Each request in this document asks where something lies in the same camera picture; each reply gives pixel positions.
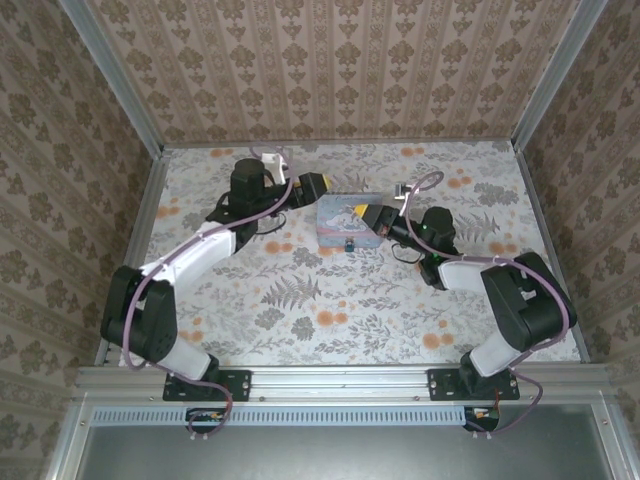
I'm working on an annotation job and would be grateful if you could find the pastel cartoon tin box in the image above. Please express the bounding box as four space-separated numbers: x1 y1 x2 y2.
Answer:
315 189 387 250

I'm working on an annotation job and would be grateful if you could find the floral patterned table cover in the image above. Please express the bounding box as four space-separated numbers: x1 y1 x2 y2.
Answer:
107 141 584 366

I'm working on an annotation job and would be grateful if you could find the grey metal sheet panel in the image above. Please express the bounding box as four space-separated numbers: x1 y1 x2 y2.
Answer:
79 424 609 480

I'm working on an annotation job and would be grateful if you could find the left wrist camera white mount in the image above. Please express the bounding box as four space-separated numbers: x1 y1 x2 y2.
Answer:
259 152 294 184

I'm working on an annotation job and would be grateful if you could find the aluminium side rail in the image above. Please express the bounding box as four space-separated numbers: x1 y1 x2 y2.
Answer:
94 147 174 366
509 142 592 362

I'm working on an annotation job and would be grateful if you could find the long aluminium base rail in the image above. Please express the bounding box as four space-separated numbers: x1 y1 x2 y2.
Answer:
74 364 616 401

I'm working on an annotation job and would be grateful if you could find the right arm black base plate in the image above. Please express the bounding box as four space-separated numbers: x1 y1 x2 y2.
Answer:
428 368 521 402

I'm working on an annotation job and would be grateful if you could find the aluminium corner post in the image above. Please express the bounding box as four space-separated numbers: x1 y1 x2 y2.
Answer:
58 0 166 154
512 0 610 151

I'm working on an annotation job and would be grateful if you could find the wiring connector in duct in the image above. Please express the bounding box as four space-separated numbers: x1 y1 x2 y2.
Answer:
187 407 229 426
464 405 501 431

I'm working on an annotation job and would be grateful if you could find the grey slotted cable duct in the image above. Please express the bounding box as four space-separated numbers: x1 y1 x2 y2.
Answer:
92 405 469 427

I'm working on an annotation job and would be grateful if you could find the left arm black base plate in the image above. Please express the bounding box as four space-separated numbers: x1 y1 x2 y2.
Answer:
163 368 251 403

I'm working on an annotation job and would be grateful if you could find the aluminium lower frame rail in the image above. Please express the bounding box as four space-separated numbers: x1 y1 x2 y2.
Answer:
42 394 94 480
592 399 640 480

